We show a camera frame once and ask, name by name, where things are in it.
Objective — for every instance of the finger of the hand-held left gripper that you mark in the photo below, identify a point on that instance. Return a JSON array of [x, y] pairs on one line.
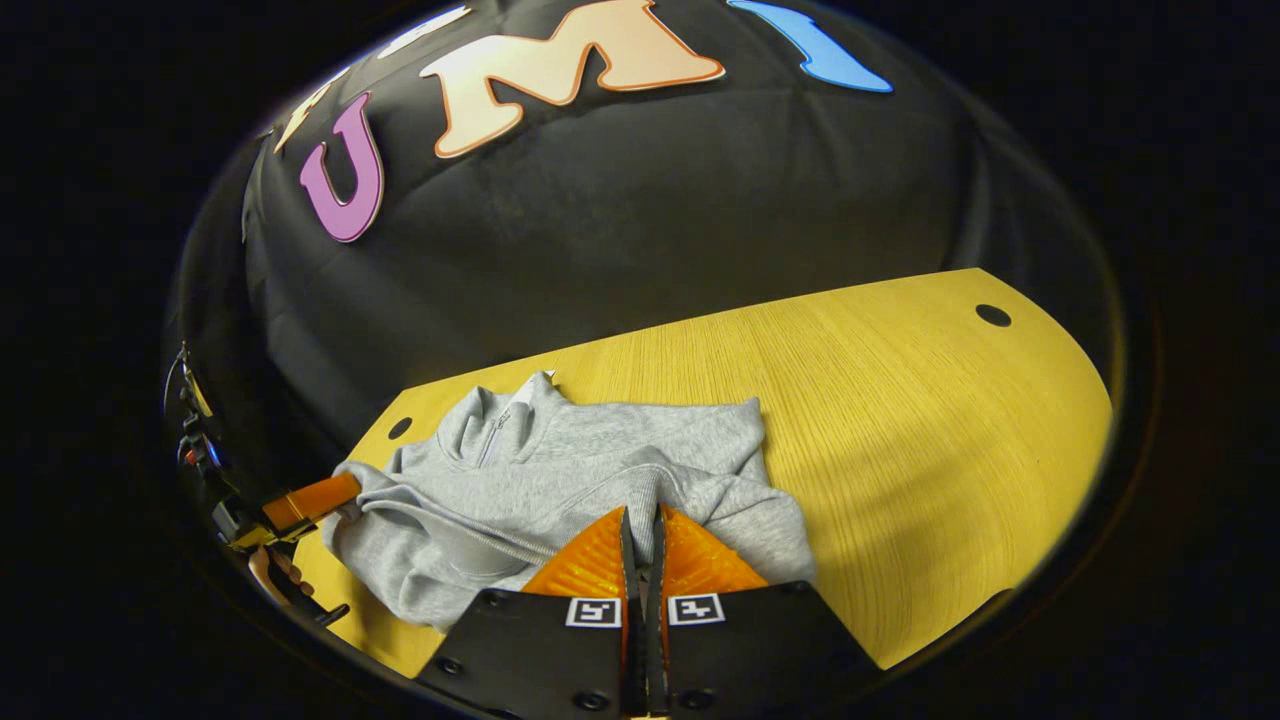
[[310, 498]]

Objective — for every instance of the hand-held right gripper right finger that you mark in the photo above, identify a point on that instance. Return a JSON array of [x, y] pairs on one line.
[[657, 570]]

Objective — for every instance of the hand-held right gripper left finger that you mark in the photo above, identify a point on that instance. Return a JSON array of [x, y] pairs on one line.
[[629, 570]]

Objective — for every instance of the grey sweatshirt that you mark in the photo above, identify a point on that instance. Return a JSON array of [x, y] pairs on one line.
[[600, 450]]

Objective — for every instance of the black backdrop cloth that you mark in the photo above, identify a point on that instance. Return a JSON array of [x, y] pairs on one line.
[[650, 200]]

